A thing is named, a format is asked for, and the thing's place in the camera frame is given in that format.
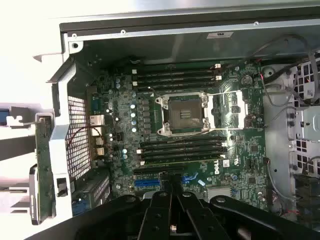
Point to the round coin cell battery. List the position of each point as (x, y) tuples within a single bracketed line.
[(246, 80)]

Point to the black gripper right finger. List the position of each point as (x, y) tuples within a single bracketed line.
[(195, 220)]

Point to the CPU socket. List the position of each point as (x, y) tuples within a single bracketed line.
[(185, 113)]

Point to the metal disk bay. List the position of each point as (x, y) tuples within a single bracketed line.
[(307, 122)]

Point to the open PC case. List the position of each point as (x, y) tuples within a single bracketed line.
[(175, 47)]

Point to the green Dell motherboard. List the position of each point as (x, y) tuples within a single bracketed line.
[(250, 150)]

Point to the silver chipset heat sink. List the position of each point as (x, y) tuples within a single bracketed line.
[(218, 192)]

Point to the open metal socket cover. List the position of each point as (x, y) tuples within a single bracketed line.
[(225, 110)]

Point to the long blue expansion slot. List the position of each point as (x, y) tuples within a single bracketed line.
[(147, 183)]

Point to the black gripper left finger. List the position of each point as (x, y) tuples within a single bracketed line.
[(155, 220)]

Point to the hard drive with blue caddy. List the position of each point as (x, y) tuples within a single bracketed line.
[(3, 117)]

